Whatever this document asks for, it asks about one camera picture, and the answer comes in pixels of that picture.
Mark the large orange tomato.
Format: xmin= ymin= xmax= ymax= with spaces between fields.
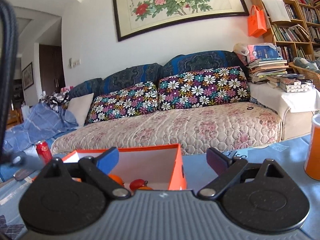
xmin=108 ymin=174 xmax=124 ymax=186

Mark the dark red cherry tomato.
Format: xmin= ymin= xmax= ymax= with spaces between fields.
xmin=129 ymin=179 xmax=148 ymax=191

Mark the orange kumquat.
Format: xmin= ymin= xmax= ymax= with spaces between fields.
xmin=138 ymin=186 xmax=153 ymax=190

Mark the quilted floral sofa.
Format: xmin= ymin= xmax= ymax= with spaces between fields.
xmin=51 ymin=50 xmax=283 ymax=154

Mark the red soda can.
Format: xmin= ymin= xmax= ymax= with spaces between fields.
xmin=35 ymin=140 xmax=52 ymax=164

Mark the orange cardboard box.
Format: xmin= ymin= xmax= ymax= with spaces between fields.
xmin=31 ymin=143 xmax=188 ymax=192

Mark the white pillow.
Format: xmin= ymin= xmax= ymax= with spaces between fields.
xmin=67 ymin=93 xmax=94 ymax=127

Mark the blue plaid blanket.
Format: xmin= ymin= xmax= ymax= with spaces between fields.
xmin=3 ymin=103 xmax=78 ymax=152

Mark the orange cylindrical canister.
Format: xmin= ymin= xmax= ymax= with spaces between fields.
xmin=304 ymin=114 xmax=320 ymax=180

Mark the left daisy print cushion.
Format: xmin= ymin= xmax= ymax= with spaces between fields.
xmin=85 ymin=81 xmax=158 ymax=124

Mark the daisy print cushion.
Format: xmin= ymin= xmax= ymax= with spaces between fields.
xmin=158 ymin=66 xmax=250 ymax=111
xmin=85 ymin=81 xmax=158 ymax=124

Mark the right daisy print cushion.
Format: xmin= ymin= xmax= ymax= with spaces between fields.
xmin=158 ymin=66 xmax=250 ymax=111

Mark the white side table cloth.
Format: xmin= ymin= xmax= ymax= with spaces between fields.
xmin=249 ymin=83 xmax=319 ymax=140

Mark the stack of books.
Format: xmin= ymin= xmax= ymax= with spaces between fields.
xmin=244 ymin=43 xmax=319 ymax=93

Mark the small framed picture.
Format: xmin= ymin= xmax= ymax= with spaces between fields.
xmin=22 ymin=62 xmax=34 ymax=90

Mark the rattan chair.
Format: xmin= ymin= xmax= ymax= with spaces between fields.
xmin=289 ymin=62 xmax=320 ymax=90

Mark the orange paper bag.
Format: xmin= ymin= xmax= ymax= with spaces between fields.
xmin=247 ymin=5 xmax=267 ymax=38

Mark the framed peony painting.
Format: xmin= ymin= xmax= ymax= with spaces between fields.
xmin=113 ymin=0 xmax=249 ymax=41

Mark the wooden bookshelf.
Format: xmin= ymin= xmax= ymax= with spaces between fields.
xmin=251 ymin=0 xmax=319 ymax=61

